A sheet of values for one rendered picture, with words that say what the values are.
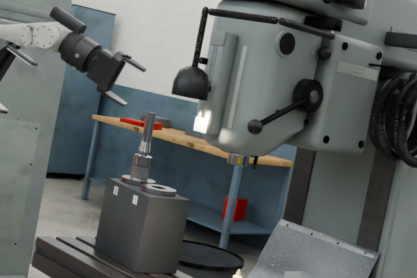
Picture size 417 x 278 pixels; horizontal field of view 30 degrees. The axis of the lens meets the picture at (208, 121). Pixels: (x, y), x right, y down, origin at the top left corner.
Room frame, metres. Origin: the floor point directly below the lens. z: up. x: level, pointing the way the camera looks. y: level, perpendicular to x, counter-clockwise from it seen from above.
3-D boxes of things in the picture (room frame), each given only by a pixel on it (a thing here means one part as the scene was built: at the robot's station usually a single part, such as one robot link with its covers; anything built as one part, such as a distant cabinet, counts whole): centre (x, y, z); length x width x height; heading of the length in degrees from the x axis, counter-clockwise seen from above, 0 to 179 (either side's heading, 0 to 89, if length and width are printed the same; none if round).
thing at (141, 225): (1.92, 0.12, 1.06); 0.22 x 0.12 x 0.20; 36
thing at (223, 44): (1.58, 0.00, 1.45); 0.04 x 0.04 x 0.21; 44
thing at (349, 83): (1.79, -0.22, 1.47); 0.24 x 0.19 x 0.26; 44
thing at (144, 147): (1.97, 0.15, 1.28); 0.03 x 0.03 x 0.11
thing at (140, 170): (1.97, 0.15, 1.19); 0.05 x 0.05 x 0.05
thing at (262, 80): (1.66, -0.08, 1.47); 0.21 x 0.19 x 0.32; 44
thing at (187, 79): (1.52, 0.05, 1.44); 0.07 x 0.07 x 0.06
